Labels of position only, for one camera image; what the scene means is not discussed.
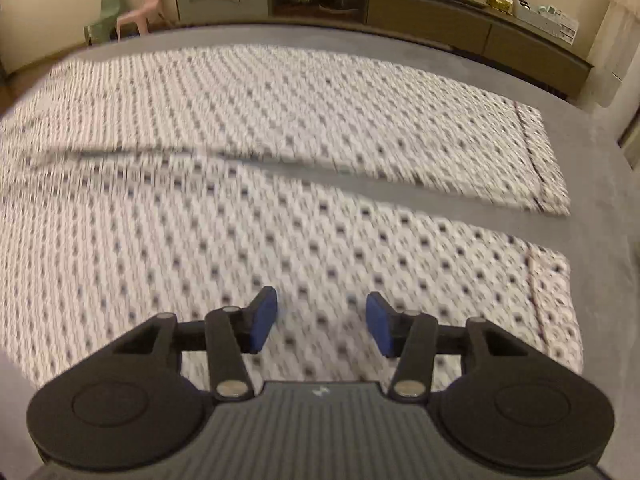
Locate white desktop organiser box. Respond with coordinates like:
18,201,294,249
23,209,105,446
512,0,580,43

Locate long grey television cabinet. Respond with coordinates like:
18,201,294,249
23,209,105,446
170,0,596,101

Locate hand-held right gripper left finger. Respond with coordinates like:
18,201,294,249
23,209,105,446
102,286,279,403

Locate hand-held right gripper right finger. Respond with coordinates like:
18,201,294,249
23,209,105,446
365,291,543,403

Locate green plastic chair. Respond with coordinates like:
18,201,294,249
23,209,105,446
84,0,126,46

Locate white square-patterned pants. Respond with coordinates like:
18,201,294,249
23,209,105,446
0,45,585,391

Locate white lace curtain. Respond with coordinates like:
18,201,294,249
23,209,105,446
595,0,640,116

